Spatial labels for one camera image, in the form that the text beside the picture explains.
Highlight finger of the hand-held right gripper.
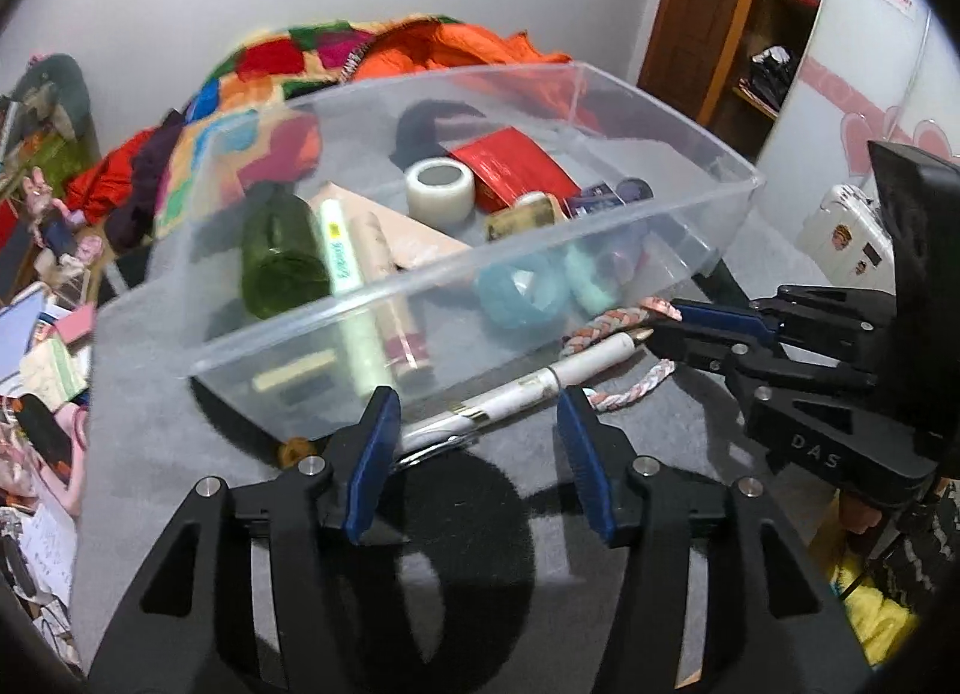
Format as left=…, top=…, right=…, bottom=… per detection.
left=646, top=322, right=882, bottom=395
left=667, top=285, right=897, bottom=354

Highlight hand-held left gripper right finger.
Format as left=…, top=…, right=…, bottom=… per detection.
left=555, top=385, right=875, bottom=694

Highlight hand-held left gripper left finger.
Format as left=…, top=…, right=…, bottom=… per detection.
left=86, top=385, right=406, bottom=694

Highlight braided pink bracelet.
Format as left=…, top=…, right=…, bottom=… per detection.
left=562, top=296, right=683, bottom=411

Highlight white pen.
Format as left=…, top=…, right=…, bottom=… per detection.
left=397, top=330, right=652, bottom=456

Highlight purple cylindrical container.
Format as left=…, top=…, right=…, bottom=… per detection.
left=566, top=176, right=655, bottom=216

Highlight light blue ring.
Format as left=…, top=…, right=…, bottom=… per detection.
left=478, top=255, right=572, bottom=329

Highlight clear plastic box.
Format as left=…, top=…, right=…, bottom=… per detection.
left=146, top=61, right=766, bottom=444

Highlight beige tube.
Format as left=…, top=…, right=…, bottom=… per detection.
left=351, top=211, right=432, bottom=372

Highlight light green tube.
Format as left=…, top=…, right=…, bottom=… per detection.
left=319, top=199, right=395, bottom=399

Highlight pink packet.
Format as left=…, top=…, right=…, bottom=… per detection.
left=311, top=181, right=470, bottom=273

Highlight green glass bottle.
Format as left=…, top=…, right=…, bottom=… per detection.
left=241, top=182, right=332, bottom=320

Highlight red packet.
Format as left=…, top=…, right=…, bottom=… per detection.
left=450, top=125, right=578, bottom=211

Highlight white tape roll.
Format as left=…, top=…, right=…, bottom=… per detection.
left=405, top=157, right=477, bottom=219

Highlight person's right forearm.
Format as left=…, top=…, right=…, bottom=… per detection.
left=862, top=480, right=960, bottom=609

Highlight person's right hand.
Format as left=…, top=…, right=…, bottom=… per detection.
left=838, top=490, right=884, bottom=535

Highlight white suitcase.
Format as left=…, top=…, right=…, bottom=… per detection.
left=795, top=184, right=897, bottom=284

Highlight grey blanket with black letters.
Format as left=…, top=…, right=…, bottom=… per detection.
left=71, top=199, right=893, bottom=694

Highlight white sliding door pink hearts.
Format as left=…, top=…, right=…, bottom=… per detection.
left=754, top=0, right=960, bottom=290

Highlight black bag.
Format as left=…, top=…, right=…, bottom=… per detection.
left=749, top=46, right=798, bottom=107

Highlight wooden wardrobe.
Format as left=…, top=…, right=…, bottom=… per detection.
left=637, top=0, right=839, bottom=130

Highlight yellow plush toy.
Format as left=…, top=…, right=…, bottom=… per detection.
left=825, top=550, right=921, bottom=666

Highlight pink round device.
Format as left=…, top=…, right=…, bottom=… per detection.
left=13, top=392, right=92, bottom=516

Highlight pink case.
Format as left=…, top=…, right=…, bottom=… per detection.
left=55, top=302, right=100, bottom=344

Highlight pale green papers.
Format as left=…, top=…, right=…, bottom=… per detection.
left=21, top=340, right=92, bottom=404

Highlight white paper sheets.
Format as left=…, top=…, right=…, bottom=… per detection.
left=19, top=506, right=80, bottom=609

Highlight dark purple cloth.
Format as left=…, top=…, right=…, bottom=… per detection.
left=103, top=109, right=186, bottom=250

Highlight blue notebook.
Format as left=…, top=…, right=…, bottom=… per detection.
left=0, top=292, right=59, bottom=381

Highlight orange jacket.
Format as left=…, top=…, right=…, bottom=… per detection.
left=352, top=19, right=595, bottom=134

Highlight red cloth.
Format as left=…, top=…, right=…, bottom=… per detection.
left=70, top=127, right=164, bottom=224

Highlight pink bunny toy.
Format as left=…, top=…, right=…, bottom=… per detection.
left=21, top=167, right=85, bottom=254

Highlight colourful patchwork quilt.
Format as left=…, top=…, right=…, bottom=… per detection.
left=154, top=13, right=481, bottom=249

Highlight grey plush toy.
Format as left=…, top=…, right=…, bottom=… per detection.
left=0, top=53, right=104, bottom=171

